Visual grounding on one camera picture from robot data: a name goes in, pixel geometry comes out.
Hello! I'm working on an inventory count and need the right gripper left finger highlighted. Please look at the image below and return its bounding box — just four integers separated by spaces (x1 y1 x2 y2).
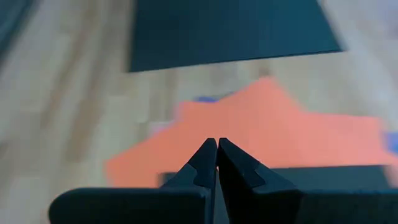
49 138 218 224

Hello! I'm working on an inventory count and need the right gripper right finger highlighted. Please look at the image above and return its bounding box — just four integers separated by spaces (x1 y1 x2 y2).
217 138 398 224

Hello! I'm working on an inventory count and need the orange paper sheet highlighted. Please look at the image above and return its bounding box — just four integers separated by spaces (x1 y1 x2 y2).
104 76 398 189
174 98 391 169

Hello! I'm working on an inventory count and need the black paper sheet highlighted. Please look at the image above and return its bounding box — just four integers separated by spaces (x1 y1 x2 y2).
128 0 345 73

